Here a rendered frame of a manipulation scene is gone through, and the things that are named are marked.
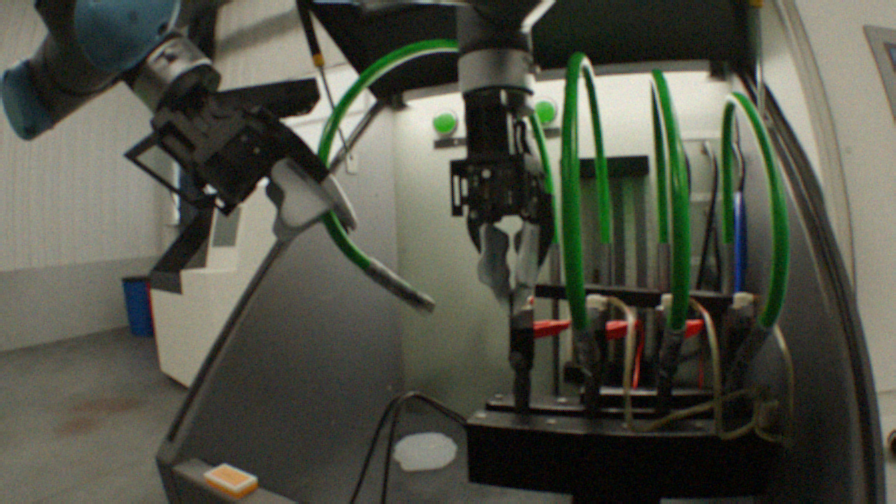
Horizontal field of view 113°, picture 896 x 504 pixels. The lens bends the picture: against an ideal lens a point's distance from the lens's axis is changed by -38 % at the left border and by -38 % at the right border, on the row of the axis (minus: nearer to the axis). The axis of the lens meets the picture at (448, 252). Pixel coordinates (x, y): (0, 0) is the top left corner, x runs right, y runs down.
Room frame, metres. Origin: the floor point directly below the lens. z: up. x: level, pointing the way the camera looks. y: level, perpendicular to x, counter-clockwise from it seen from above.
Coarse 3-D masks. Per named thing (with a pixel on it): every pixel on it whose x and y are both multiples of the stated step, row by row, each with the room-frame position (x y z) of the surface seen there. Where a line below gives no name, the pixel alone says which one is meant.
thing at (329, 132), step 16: (416, 48) 0.50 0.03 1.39; (432, 48) 0.52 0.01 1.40; (448, 48) 0.54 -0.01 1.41; (384, 64) 0.47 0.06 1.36; (368, 80) 0.45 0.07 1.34; (352, 96) 0.44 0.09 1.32; (336, 112) 0.43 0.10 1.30; (336, 128) 0.43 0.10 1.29; (320, 144) 0.42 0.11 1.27; (544, 144) 0.66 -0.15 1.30; (544, 160) 0.67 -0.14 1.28; (336, 224) 0.43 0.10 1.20; (336, 240) 0.43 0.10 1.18; (352, 256) 0.44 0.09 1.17
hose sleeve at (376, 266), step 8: (376, 264) 0.45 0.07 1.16; (368, 272) 0.45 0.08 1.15; (376, 272) 0.45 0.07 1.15; (384, 272) 0.46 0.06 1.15; (376, 280) 0.46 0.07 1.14; (384, 280) 0.46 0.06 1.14; (392, 280) 0.47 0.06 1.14; (400, 280) 0.47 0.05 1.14; (384, 288) 0.47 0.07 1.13; (392, 288) 0.47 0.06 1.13; (400, 288) 0.47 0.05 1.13; (408, 288) 0.48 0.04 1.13; (400, 296) 0.48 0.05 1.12; (408, 296) 0.48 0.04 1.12; (416, 296) 0.49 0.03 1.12; (408, 304) 0.49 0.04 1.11; (416, 304) 0.49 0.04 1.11
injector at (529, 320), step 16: (512, 320) 0.49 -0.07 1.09; (528, 320) 0.49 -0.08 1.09; (512, 336) 0.49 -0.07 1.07; (528, 336) 0.49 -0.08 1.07; (512, 352) 0.47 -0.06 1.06; (528, 352) 0.49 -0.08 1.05; (512, 368) 0.49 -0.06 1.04; (528, 368) 0.49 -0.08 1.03; (528, 384) 0.49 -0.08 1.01; (528, 400) 0.49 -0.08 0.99
